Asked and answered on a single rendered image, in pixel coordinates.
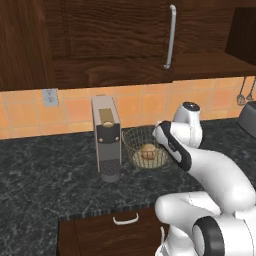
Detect dark wood cabinet door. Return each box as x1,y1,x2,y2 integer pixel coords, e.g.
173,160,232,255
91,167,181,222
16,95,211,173
49,0,179,89
0,0,55,92

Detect dark wood open shelf unit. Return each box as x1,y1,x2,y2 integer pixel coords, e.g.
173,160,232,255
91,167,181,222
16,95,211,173
173,0,256,82

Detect grey coffee machine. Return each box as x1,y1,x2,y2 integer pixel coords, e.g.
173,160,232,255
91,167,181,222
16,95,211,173
90,95,123,183

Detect tan round pastry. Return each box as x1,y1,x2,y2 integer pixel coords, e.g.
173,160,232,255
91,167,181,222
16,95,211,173
139,142,159,161

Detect dark wood drawer front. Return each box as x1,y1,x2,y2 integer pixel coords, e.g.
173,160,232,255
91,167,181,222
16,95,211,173
57,207,171,256

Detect hanging metal whisk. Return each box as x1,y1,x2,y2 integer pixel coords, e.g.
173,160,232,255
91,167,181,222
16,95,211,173
245,77,256,103
236,77,248,107

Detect silver toaster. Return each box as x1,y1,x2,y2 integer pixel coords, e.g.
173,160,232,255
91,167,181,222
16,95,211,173
237,100,256,140

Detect wire basket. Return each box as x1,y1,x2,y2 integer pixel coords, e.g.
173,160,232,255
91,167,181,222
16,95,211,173
121,125,172,170

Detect grey wall outlet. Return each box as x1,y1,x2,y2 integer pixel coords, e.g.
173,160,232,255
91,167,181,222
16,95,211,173
41,88,60,108

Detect white drawer handle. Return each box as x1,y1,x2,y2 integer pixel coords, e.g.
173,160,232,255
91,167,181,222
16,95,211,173
112,212,140,226

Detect silver cabinet door handle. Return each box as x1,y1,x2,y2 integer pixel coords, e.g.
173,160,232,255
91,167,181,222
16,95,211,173
163,4,177,70

